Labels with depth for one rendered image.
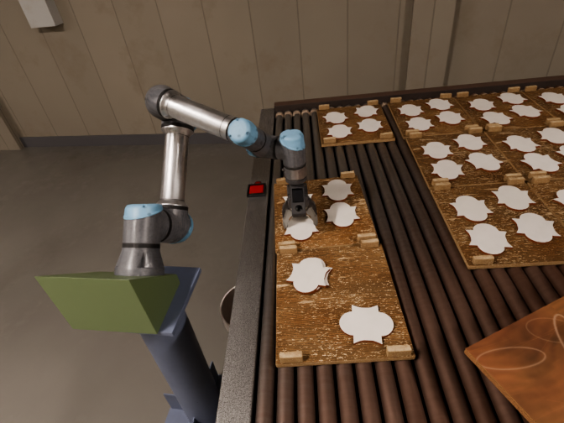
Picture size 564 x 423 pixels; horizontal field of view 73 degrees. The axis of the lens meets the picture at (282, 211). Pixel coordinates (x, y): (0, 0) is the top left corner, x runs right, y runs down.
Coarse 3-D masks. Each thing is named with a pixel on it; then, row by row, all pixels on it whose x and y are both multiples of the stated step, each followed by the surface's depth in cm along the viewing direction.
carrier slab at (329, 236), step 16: (320, 192) 153; (352, 192) 151; (320, 208) 145; (320, 224) 138; (352, 224) 136; (368, 224) 135; (288, 240) 133; (320, 240) 131; (336, 240) 130; (352, 240) 129
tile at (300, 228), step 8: (288, 224) 138; (296, 224) 138; (304, 224) 137; (312, 224) 137; (288, 232) 134; (296, 232) 134; (304, 232) 134; (312, 232) 134; (296, 240) 132; (304, 240) 131
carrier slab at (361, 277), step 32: (288, 256) 127; (320, 256) 125; (352, 256) 124; (384, 256) 122; (288, 288) 116; (352, 288) 113; (384, 288) 112; (288, 320) 107; (320, 320) 106; (320, 352) 98; (352, 352) 97; (384, 352) 96
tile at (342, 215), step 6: (336, 204) 144; (342, 204) 144; (324, 210) 142; (330, 210) 142; (336, 210) 142; (342, 210) 141; (348, 210) 141; (354, 210) 140; (330, 216) 139; (336, 216) 139; (342, 216) 138; (348, 216) 138; (354, 216) 138; (330, 222) 137; (336, 222) 136; (342, 222) 136; (348, 222) 135
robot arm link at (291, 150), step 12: (288, 132) 118; (300, 132) 118; (276, 144) 119; (288, 144) 116; (300, 144) 117; (276, 156) 121; (288, 156) 119; (300, 156) 119; (288, 168) 121; (300, 168) 121
